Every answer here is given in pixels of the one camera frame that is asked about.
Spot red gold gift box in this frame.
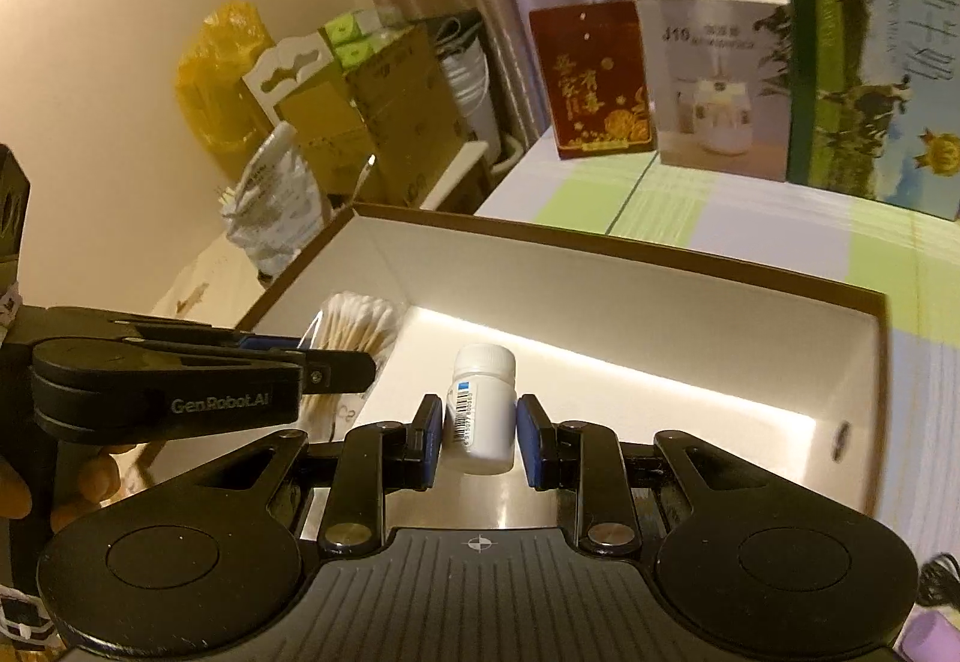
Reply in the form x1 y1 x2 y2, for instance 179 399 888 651
529 0 656 158

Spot cotton swab bag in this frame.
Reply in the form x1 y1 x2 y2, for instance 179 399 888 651
294 288 410 443

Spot black coiled cable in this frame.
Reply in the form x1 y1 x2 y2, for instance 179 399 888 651
914 550 960 609

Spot white pill bottle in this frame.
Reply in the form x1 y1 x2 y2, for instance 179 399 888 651
443 344 517 476

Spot brown cardboard box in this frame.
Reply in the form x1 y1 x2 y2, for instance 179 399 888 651
347 24 469 207

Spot green tissue packs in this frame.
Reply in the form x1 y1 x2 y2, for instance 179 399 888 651
320 6 410 71

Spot gold white hanging carton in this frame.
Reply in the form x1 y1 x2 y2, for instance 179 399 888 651
242 30 374 199

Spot brown white storage box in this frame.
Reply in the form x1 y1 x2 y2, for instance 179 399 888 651
118 200 892 532

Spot person's left hand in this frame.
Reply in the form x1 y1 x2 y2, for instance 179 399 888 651
0 444 122 534

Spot white humidifier box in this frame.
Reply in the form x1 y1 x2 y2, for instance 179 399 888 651
636 0 791 181

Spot purple cream tube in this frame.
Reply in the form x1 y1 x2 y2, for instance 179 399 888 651
898 610 960 662

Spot green pure milk carton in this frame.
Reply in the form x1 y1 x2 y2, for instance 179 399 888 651
788 0 958 220

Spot yellow plastic bag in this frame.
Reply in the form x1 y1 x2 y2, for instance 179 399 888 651
174 1 275 183

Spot white bucket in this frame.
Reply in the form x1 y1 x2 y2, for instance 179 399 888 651
434 14 501 167

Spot white printed plastic bag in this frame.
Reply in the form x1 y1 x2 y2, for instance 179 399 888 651
220 121 334 279

